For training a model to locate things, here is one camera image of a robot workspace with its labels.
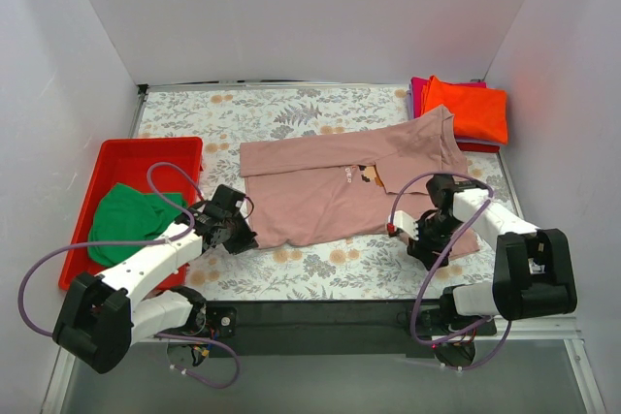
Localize green t-shirt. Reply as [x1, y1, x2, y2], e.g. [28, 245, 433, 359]
[87, 183, 187, 268]

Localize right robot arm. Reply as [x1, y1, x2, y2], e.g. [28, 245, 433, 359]
[386, 172, 578, 337]

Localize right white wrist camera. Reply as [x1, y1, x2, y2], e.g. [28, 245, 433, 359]
[386, 210, 418, 240]

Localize orange folded t-shirt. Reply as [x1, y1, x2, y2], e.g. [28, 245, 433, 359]
[421, 76, 508, 145]

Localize magenta folded t-shirt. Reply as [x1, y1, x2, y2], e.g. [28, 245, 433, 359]
[408, 77, 487, 104]

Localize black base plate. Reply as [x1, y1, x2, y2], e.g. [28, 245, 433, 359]
[149, 300, 499, 360]

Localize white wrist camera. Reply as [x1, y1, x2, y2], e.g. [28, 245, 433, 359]
[386, 210, 418, 240]
[236, 198, 251, 217]

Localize pink printed t-shirt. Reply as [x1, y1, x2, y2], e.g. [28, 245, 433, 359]
[240, 106, 468, 249]

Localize purple cable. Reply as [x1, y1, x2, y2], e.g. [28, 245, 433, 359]
[17, 161, 243, 390]
[387, 171, 513, 372]

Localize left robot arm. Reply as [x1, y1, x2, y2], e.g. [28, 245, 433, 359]
[52, 185, 257, 373]

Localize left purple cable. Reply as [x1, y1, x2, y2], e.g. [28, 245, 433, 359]
[17, 161, 243, 390]

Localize red plastic tray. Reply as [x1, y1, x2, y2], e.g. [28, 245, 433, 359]
[58, 137, 203, 291]

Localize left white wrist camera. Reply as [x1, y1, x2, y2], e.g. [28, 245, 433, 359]
[236, 198, 251, 217]

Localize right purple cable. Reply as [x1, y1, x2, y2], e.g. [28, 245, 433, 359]
[387, 171, 513, 372]

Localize floral tablecloth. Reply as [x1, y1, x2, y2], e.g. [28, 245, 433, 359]
[136, 85, 542, 302]

